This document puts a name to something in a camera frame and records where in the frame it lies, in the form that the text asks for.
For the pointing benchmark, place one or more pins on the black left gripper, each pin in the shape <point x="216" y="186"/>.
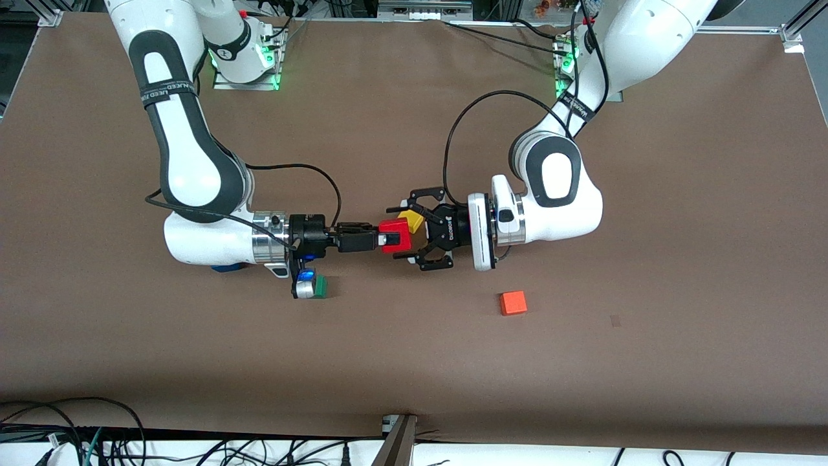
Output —
<point x="449" y="234"/>

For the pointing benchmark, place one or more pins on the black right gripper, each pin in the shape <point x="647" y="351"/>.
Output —
<point x="308" y="235"/>

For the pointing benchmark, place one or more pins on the red cube block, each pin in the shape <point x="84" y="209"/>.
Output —
<point x="402" y="228"/>

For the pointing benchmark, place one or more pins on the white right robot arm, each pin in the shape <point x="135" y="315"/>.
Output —
<point x="187" y="149"/>

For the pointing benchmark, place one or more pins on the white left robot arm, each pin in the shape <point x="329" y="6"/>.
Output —
<point x="563" y="188"/>

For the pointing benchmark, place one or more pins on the yellow cube block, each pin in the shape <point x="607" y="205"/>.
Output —
<point x="414" y="220"/>

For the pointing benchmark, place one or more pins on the green cube block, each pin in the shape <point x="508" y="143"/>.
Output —
<point x="321" y="288"/>

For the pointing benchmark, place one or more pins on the orange cube block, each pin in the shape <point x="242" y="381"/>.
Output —
<point x="513" y="303"/>

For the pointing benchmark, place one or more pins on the blue cube block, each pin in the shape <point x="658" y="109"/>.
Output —
<point x="226" y="267"/>

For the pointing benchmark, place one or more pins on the grey power strip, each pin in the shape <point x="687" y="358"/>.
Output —
<point x="424" y="11"/>

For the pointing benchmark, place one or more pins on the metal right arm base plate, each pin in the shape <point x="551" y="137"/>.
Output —
<point x="246" y="85"/>

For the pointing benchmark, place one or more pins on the aluminium profile post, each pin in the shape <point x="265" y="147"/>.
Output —
<point x="396" y="443"/>

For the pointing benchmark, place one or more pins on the aluminium corner bracket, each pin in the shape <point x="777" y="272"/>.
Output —
<point x="792" y="37"/>
<point x="50" y="19"/>

